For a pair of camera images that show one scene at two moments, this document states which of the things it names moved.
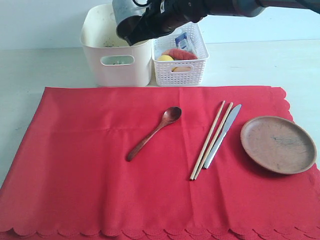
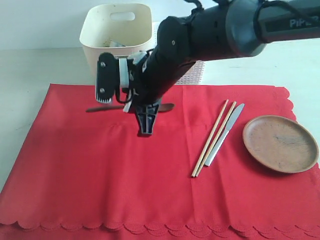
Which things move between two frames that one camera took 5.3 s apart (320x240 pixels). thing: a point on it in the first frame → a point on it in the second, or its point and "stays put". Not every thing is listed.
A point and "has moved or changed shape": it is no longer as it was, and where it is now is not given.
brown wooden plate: [278, 144] stays put
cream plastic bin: [111, 62] stays put
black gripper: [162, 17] → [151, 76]
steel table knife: [234, 114] stays put
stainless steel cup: [124, 8] → [114, 44]
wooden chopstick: [199, 158] has moved or changed shape
